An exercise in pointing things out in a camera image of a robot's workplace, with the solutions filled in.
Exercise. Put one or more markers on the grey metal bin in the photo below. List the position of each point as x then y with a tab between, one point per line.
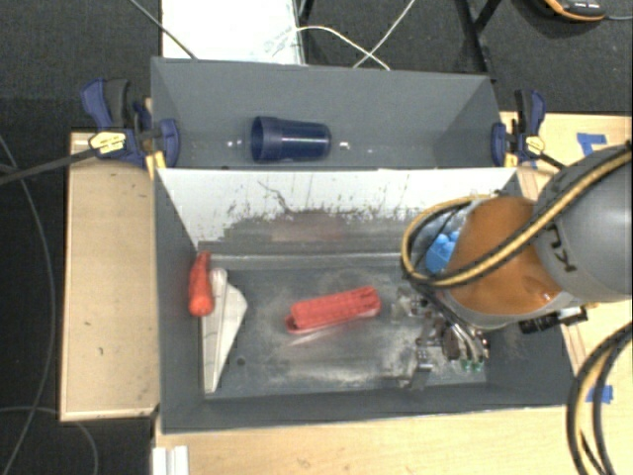
316	102

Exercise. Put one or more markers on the dark blue cup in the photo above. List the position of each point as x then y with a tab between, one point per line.
292	140

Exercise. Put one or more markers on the blue plastic object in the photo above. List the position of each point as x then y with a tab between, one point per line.
440	255

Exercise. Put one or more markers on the black cylinder on white bracket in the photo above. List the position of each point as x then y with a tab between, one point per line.
541	323

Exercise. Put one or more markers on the white folded cloth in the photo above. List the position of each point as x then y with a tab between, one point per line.
222	319

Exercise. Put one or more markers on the red ribbed flat block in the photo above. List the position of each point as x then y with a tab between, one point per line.
334	310

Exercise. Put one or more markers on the pale wood board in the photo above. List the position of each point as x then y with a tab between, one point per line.
111	275

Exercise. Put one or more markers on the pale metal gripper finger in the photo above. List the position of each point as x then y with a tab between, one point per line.
420	371
408	304

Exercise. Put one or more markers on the orange toy carrot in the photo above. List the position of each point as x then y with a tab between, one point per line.
200	287

